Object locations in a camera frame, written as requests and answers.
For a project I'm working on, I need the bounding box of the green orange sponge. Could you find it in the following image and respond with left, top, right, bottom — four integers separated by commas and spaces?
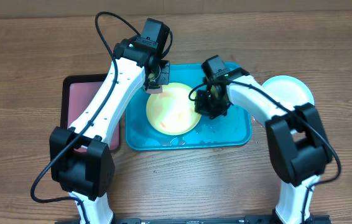
146, 86, 163, 95

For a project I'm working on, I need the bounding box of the yellow-green plate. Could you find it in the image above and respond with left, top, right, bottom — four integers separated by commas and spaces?
146, 83, 201, 136

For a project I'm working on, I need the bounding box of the light blue plate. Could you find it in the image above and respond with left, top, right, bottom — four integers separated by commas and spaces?
262, 75, 315, 105

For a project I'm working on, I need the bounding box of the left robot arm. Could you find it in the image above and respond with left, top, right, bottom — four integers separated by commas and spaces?
46, 34, 170, 223

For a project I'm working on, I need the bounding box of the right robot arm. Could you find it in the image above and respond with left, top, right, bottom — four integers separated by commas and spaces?
194, 67, 337, 223

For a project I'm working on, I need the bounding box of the teal plastic tray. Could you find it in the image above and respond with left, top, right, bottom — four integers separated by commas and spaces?
125, 63, 252, 151

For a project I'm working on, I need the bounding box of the right black cable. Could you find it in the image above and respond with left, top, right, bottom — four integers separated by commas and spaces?
188, 79, 342, 224

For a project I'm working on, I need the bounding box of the black cable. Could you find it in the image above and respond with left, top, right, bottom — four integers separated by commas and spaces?
30, 11, 174, 224
188, 79, 342, 224

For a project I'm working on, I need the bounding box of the left black cable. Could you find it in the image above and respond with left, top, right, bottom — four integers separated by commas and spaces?
30, 11, 174, 224

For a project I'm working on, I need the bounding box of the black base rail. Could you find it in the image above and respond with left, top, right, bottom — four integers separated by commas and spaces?
55, 215, 331, 224

